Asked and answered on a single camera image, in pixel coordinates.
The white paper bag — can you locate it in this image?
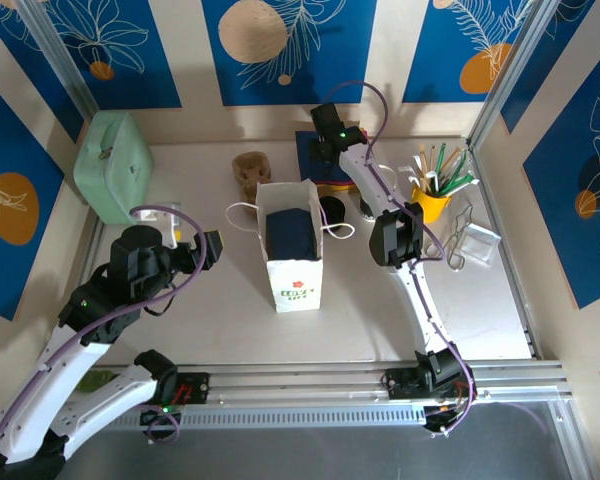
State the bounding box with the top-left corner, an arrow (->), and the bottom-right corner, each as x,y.
224,178 -> 356,315

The black cup lid stack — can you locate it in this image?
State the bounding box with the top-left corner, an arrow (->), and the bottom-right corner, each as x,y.
318,195 -> 349,226

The brown cardboard cup carrier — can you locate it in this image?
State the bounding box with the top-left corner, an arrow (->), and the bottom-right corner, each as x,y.
231,151 -> 274,206

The mint green carry case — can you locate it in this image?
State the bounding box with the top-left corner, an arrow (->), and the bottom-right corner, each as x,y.
73,110 -> 155,226

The thin green stirrer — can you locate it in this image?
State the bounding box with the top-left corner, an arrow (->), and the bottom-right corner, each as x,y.
431,142 -> 447,194

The yellow plastic bucket holder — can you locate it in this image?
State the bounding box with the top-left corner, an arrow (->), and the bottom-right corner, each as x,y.
410,182 -> 454,225

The green wrapped straw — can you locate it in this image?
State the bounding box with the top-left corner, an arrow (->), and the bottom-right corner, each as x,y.
447,172 -> 479,196
442,148 -> 469,195

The green sticker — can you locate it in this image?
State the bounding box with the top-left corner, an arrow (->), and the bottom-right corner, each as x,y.
77,372 -> 112,394

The black controller board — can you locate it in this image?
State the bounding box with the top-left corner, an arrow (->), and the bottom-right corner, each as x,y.
139,405 -> 181,426
424,403 -> 469,431

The clear plastic tray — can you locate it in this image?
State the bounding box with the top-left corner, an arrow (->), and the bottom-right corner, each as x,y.
457,222 -> 501,269

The grey metal sheet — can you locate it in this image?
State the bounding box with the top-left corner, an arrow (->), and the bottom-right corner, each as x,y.
54,424 -> 571,480

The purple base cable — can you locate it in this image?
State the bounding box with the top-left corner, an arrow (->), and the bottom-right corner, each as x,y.
147,407 -> 181,445
427,384 -> 490,440

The aluminium frame post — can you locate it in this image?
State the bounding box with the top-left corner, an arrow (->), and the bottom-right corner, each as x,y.
15,0 -> 102,121
467,0 -> 566,151

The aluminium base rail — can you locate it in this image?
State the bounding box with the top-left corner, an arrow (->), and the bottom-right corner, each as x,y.
74,362 -> 566,406

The grey slotted cable duct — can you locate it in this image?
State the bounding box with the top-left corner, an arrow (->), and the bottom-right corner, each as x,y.
99,403 -> 429,429

